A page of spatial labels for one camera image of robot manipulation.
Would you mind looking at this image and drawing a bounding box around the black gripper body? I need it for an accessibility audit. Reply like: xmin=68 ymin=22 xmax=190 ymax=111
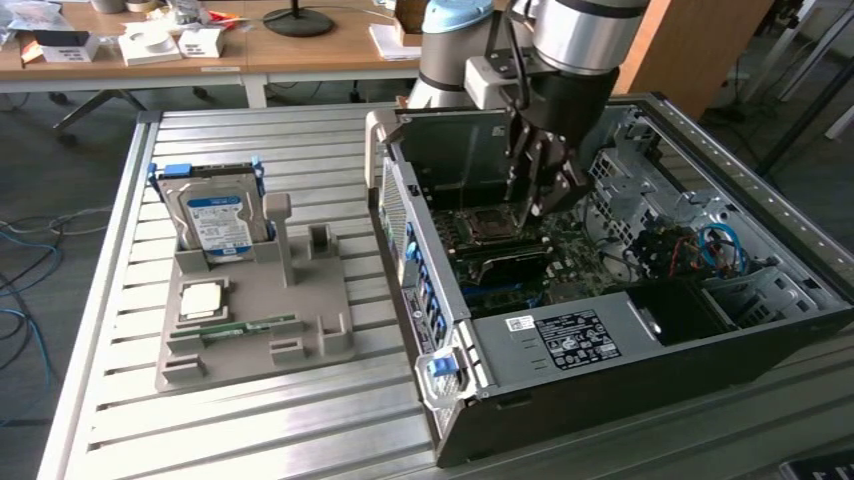
xmin=510 ymin=68 xmax=621 ymax=151

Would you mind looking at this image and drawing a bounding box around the CPU socket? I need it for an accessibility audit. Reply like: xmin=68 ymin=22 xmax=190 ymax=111
xmin=459 ymin=207 xmax=526 ymax=239

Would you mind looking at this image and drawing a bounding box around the green motherboard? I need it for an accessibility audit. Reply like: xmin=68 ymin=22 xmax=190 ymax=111
xmin=430 ymin=184 xmax=633 ymax=319

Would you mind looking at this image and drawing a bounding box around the wooden cabinet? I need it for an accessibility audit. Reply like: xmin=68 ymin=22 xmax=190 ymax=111
xmin=610 ymin=0 xmax=781 ymax=121

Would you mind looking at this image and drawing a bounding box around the silver chipset heatsink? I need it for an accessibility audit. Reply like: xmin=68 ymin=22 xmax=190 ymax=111
xmin=547 ymin=282 xmax=594 ymax=304

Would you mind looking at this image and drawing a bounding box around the white paper booklet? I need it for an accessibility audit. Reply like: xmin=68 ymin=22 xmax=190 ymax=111
xmin=369 ymin=23 xmax=423 ymax=62

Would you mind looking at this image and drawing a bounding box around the grey power supply unit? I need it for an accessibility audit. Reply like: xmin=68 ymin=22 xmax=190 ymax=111
xmin=470 ymin=292 xmax=666 ymax=376

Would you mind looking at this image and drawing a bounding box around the blue case release latch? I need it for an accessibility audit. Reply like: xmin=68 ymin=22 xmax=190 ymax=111
xmin=429 ymin=351 xmax=457 ymax=382

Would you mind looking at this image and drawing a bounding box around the black lamp base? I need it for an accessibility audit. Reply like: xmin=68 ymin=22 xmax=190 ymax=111
xmin=262 ymin=0 xmax=335 ymax=39

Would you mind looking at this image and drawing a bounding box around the open PC case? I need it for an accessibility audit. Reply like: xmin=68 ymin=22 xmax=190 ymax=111
xmin=365 ymin=91 xmax=854 ymax=469

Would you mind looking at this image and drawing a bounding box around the grey parts rack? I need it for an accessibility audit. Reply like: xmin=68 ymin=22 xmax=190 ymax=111
xmin=154 ymin=192 xmax=359 ymax=394

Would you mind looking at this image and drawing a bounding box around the hard disk with blue carrier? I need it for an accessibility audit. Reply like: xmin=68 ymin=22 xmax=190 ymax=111
xmin=146 ymin=155 xmax=279 ymax=265

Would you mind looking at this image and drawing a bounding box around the small white box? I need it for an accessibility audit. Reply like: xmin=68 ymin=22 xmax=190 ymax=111
xmin=178 ymin=27 xmax=226 ymax=59

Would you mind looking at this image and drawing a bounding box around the green RAM stick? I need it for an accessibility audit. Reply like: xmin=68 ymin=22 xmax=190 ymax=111
xmin=171 ymin=313 xmax=299 ymax=341

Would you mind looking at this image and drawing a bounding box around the silver CPU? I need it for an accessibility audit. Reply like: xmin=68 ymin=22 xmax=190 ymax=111
xmin=178 ymin=282 xmax=226 ymax=318

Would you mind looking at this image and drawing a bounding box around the white box with tape roll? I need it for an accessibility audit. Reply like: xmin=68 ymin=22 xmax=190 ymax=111
xmin=118 ymin=22 xmax=184 ymax=67

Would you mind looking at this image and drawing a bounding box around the wooden desk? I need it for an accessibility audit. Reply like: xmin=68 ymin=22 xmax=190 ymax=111
xmin=0 ymin=0 xmax=613 ymax=96

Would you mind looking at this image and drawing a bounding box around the dark keyboard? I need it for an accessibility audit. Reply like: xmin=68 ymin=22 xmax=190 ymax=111
xmin=777 ymin=452 xmax=854 ymax=480

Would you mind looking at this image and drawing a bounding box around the white box with black lid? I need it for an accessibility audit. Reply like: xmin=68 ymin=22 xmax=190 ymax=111
xmin=32 ymin=29 xmax=102 ymax=64

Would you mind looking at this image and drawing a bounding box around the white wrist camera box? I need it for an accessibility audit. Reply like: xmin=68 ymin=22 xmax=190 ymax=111
xmin=465 ymin=55 xmax=530 ymax=110

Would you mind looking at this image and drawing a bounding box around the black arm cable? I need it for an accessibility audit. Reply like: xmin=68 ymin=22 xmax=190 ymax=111
xmin=485 ymin=0 xmax=539 ymax=119

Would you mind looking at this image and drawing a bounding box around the black red disk wire bundle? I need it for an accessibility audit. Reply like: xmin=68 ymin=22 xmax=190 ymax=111
xmin=633 ymin=224 xmax=704 ymax=281

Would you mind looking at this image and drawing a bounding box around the blue disk wire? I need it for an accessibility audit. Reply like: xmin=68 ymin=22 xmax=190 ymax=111
xmin=693 ymin=222 xmax=750 ymax=279

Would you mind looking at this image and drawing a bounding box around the grey floor cable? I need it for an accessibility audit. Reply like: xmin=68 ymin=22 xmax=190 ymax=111
xmin=0 ymin=207 xmax=114 ymax=237

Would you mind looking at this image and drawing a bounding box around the black floor cable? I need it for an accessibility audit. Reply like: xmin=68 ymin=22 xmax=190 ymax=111
xmin=0 ymin=239 xmax=62 ymax=371

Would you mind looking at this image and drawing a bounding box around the blue floor cable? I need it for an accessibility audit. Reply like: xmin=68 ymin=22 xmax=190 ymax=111
xmin=0 ymin=227 xmax=66 ymax=426

